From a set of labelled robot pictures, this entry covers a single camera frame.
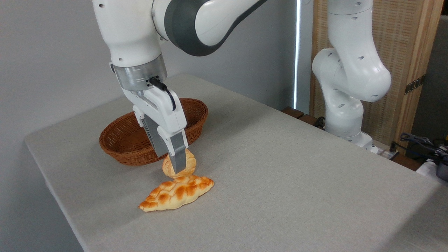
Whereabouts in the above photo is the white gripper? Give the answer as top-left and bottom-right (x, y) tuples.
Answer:
(122, 87), (190, 175)

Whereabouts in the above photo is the black cable bundle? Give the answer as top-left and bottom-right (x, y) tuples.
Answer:
(400, 132), (448, 165)

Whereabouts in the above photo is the bright vertical light strip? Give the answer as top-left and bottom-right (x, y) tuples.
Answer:
(293, 0), (302, 110)

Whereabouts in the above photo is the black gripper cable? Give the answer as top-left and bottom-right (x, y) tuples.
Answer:
(149, 77), (177, 112)

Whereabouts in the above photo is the long braided bread loaf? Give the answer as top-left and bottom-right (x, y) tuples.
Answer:
(138, 175), (215, 212)

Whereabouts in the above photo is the round flower-shaped bread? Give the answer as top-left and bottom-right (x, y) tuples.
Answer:
(162, 148), (197, 179)

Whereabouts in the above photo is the dark grey pot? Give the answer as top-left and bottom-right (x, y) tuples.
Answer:
(435, 159), (448, 182)

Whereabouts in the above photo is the brown oval wicker basket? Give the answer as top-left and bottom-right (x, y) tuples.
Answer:
(99, 98), (209, 167)

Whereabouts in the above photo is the dark metal screen hinge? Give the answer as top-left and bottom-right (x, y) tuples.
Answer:
(404, 74), (427, 95)

